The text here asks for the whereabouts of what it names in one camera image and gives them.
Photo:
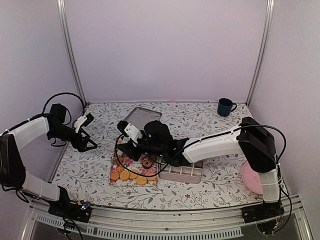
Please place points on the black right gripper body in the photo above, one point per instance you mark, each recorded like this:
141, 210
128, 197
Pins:
135, 156

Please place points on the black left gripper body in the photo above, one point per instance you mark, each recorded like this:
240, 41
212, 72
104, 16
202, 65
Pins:
75, 143

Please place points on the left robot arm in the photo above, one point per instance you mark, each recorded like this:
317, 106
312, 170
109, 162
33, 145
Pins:
16, 144

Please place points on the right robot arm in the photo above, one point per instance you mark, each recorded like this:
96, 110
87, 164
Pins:
249, 138

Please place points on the chocolate sprinkle donut cookie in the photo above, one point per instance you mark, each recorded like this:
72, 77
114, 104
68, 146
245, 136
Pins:
146, 164

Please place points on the floral rectangular tray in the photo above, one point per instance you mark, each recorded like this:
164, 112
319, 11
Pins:
124, 171

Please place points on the metal tin lid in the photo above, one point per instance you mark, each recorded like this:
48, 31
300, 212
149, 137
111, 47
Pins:
139, 117

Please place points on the beige embossed round biscuit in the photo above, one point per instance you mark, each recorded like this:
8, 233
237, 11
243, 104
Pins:
141, 180

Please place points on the pink divided cookie tin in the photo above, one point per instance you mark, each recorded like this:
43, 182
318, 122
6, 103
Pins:
190, 174

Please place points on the dark blue mug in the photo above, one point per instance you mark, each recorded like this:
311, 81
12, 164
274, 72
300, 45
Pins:
225, 107

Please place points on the pink plate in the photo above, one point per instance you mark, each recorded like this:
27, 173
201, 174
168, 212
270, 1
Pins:
251, 179

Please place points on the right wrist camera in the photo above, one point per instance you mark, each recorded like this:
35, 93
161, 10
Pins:
130, 131

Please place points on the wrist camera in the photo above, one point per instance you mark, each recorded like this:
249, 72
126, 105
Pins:
82, 121
130, 131

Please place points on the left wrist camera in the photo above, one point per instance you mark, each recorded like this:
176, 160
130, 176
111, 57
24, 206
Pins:
82, 121

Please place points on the aluminium front rail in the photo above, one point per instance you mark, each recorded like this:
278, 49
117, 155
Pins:
205, 224

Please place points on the left metal frame post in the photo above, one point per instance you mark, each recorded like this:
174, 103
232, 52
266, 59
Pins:
68, 44

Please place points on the metal frame post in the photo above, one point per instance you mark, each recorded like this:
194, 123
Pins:
270, 4
68, 44

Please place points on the right metal frame post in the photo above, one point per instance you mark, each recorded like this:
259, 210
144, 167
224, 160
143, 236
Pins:
270, 4

